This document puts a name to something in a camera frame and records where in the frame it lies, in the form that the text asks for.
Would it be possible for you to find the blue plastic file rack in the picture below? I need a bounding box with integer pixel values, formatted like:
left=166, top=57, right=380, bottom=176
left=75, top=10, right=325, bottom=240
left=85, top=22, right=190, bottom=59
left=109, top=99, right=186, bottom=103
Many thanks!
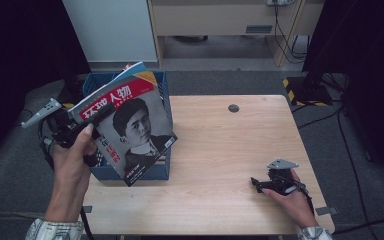
left=82, top=69, right=175, bottom=182

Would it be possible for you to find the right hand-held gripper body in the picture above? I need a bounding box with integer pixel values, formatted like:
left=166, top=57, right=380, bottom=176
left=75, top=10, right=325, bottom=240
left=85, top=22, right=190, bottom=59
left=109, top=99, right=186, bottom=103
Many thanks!
left=266, top=158, right=307, bottom=196

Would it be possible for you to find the dark curtain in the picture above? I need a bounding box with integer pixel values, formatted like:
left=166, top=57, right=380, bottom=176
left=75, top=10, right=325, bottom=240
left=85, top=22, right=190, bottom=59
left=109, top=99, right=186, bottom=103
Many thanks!
left=302, top=0, right=384, bottom=183
left=0, top=0, right=92, bottom=176

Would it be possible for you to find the magazine with portrait cover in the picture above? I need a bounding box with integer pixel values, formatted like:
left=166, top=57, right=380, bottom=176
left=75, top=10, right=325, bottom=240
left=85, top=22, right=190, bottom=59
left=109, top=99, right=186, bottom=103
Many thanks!
left=67, top=61, right=179, bottom=188

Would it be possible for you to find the thin black floor cable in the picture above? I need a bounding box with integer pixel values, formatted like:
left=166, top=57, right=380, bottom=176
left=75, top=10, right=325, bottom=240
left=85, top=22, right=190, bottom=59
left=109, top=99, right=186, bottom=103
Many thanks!
left=14, top=108, right=35, bottom=127

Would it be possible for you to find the light wooden desk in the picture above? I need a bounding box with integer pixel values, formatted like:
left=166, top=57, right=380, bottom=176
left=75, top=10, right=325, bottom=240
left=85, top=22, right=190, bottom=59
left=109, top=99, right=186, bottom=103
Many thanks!
left=146, top=0, right=326, bottom=69

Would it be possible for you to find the white cabinet panel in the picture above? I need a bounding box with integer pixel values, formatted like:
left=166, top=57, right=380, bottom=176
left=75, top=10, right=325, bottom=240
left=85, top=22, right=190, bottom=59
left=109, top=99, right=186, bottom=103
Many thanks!
left=61, top=0, right=158, bottom=63

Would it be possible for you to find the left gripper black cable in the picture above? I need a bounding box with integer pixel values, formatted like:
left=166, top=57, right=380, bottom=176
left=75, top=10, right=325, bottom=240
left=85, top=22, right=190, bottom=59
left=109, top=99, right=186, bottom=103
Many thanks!
left=37, top=118, right=96, bottom=240

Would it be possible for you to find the long black floor cable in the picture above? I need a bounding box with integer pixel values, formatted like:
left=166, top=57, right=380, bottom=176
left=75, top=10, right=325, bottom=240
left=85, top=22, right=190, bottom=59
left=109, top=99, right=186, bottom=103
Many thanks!
left=336, top=106, right=381, bottom=240

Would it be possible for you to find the person's left hand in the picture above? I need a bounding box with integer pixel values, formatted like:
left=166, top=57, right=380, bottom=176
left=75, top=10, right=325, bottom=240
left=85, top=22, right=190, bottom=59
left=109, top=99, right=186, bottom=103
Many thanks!
left=50, top=123, right=98, bottom=192

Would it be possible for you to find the person's right hand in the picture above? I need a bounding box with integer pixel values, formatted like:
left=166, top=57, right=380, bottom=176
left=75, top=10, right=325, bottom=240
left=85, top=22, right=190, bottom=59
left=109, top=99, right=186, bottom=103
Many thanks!
left=261, top=168, right=320, bottom=231

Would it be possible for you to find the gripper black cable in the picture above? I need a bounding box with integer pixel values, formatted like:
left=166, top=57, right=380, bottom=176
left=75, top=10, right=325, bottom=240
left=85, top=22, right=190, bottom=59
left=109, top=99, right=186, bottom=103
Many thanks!
left=293, top=181, right=315, bottom=215
left=37, top=118, right=96, bottom=240

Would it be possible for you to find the black hanging cable bundle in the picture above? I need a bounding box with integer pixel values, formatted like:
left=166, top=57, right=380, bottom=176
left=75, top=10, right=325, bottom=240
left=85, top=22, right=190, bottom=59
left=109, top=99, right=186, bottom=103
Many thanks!
left=272, top=0, right=310, bottom=65

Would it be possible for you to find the black stand base striped tape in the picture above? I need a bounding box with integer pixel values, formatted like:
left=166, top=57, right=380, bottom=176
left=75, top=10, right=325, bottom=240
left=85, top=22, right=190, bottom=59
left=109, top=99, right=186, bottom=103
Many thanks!
left=54, top=79, right=88, bottom=109
left=282, top=75, right=334, bottom=108

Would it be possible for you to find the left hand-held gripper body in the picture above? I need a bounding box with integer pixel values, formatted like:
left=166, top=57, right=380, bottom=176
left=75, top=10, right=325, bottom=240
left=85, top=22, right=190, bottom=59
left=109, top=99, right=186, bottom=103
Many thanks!
left=20, top=98, right=97, bottom=149

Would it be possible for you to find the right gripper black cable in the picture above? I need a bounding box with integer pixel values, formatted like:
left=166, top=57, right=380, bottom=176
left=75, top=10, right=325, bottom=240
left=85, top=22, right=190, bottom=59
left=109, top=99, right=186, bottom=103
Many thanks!
left=293, top=181, right=315, bottom=215

